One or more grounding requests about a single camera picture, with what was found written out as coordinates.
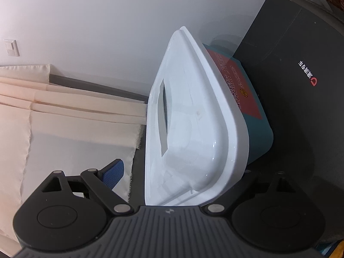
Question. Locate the white wall switch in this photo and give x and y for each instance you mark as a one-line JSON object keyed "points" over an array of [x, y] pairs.
{"points": [[11, 48]]}

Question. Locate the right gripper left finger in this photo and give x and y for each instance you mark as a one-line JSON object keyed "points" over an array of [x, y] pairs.
{"points": [[100, 184]]}

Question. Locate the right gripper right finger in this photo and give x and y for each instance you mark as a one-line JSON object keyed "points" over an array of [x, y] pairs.
{"points": [[218, 206]]}

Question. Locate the teal plastic storage bin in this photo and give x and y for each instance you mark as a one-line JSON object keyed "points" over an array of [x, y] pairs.
{"points": [[259, 130]]}

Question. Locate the white bin lid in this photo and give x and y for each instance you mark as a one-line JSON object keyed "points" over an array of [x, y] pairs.
{"points": [[197, 140]]}

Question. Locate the cream curtain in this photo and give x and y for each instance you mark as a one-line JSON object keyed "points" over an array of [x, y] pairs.
{"points": [[48, 126]]}

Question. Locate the black flat box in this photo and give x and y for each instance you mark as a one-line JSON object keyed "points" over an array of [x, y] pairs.
{"points": [[294, 60]]}

